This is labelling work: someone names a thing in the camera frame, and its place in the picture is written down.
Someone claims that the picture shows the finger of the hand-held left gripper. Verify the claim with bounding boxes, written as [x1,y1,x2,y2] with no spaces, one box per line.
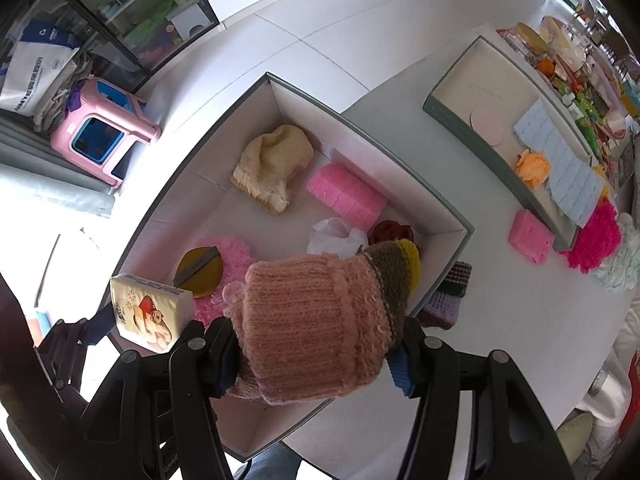
[34,304,118,401]

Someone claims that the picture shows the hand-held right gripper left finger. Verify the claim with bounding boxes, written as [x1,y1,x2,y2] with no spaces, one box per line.
[55,316,240,480]

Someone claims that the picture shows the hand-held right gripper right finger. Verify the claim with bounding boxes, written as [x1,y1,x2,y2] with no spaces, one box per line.
[384,316,576,480]

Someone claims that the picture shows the tissue pack with red cartoon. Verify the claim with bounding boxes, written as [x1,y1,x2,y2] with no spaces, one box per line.
[110,273,196,351]

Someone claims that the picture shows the pink olive knit hat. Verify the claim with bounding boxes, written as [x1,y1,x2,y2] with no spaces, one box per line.
[222,239,421,407]

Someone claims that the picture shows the olive round disc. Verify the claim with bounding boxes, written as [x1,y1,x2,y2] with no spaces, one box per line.
[173,245,224,301]

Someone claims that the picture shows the light pink fluffy cloth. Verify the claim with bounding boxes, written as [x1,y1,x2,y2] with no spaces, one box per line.
[192,232,258,328]

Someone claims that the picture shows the dark red fabric rose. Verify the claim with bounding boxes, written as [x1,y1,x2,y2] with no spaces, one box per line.
[369,220,415,247]

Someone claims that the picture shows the white cloth bundle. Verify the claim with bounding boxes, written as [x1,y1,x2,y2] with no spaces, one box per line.
[306,217,370,257]

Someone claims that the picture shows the large grey box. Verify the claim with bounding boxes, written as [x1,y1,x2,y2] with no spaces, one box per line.
[111,72,475,461]

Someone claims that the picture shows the pink sponge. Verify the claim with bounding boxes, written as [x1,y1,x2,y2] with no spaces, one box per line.
[306,162,388,228]
[509,210,556,264]

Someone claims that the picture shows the beige knit hat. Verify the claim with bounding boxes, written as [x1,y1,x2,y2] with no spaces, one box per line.
[231,125,315,216]

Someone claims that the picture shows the purple black knit hat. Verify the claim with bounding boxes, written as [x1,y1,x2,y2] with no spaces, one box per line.
[416,261,472,330]

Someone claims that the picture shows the person's blue jeans leg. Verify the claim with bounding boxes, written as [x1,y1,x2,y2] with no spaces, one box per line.
[250,442,303,480]

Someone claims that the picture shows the light grey rolled fabric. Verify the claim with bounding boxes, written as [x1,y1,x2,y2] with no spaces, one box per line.
[0,125,118,218]

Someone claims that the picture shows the pale green seat cushion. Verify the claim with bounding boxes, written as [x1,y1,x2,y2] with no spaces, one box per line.
[555,410,596,466]

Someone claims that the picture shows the pink plastic stool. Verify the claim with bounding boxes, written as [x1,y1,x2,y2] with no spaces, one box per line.
[50,77,162,189]

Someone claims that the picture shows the grey white sofa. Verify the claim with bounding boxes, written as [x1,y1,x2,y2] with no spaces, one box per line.
[580,285,640,461]

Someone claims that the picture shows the purple cloth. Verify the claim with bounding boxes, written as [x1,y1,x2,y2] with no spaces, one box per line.
[66,80,91,111]

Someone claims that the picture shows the magenta fluffy cloth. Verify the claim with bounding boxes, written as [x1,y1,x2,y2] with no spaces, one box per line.
[562,200,622,274]

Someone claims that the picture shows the orange knitted flower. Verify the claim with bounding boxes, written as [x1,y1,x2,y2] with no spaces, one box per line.
[516,149,551,190]

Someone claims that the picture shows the mint white fluffy cloth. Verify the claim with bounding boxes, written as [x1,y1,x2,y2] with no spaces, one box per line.
[595,213,640,293]

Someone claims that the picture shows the round pink pad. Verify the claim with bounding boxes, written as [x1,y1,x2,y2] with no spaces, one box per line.
[470,107,505,146]

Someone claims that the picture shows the white printed shopping bag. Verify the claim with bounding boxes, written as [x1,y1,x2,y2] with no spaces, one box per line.
[0,17,81,117]

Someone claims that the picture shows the light blue dimpled sheet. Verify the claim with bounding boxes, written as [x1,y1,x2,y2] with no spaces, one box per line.
[514,98,606,226]

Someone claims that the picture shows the shallow grey tray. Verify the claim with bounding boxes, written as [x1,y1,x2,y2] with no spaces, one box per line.
[423,35,608,252]

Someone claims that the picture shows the glass display cabinet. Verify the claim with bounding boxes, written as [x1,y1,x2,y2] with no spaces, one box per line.
[0,0,221,93]

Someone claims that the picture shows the pile of assorted packets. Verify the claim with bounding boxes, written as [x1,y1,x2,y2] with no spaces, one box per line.
[502,15,640,161]

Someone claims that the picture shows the gold round tin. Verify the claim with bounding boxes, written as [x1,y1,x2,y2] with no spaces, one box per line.
[516,22,548,53]

